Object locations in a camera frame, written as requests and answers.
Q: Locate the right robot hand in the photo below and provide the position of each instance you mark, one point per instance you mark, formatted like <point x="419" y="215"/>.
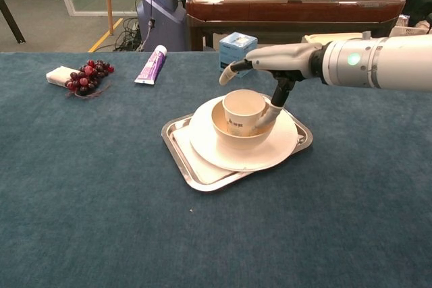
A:
<point x="287" y="58"/>

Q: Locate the white printed paper cup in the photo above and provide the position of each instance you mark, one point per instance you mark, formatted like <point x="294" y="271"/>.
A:
<point x="241" y="106"/>

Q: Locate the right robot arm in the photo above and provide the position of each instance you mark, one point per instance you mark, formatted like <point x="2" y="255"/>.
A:
<point x="388" y="62"/>

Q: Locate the silver metal tray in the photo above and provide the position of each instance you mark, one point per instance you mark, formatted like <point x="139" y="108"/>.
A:
<point x="206" y="185"/>

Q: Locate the brown mahjong table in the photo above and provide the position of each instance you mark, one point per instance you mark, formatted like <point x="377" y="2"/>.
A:
<point x="287" y="8"/>

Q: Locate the beige lidded food container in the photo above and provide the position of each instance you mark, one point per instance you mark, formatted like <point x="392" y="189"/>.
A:
<point x="334" y="37"/>

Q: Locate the light blue cardboard box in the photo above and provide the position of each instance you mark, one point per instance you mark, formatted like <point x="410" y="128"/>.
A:
<point x="233" y="45"/>

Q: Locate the white round plate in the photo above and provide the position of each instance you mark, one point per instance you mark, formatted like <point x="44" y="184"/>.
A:
<point x="280" y="146"/>

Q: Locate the beige round bowl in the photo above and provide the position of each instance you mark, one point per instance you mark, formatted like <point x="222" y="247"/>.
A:
<point x="243" y="143"/>

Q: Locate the white plastic basket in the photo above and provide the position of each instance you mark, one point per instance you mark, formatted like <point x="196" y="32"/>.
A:
<point x="405" y="30"/>

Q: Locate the purple machine base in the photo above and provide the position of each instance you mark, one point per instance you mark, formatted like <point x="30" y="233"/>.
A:
<point x="162" y="21"/>

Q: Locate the purple white toothpaste tube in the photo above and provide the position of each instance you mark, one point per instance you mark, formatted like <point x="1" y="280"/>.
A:
<point x="152" y="65"/>

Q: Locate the black bag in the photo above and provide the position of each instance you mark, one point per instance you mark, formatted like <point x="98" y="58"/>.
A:
<point x="418" y="3"/>

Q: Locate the red grape bunch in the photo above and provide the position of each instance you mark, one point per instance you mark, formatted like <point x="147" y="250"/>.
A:
<point x="88" y="71"/>

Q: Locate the white tissue pack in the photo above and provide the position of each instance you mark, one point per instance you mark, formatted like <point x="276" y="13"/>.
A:
<point x="59" y="75"/>

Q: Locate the blue table cloth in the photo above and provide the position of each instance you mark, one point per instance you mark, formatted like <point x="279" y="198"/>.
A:
<point x="101" y="200"/>

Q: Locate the black table leg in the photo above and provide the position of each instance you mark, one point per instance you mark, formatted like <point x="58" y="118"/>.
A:
<point x="11" y="21"/>

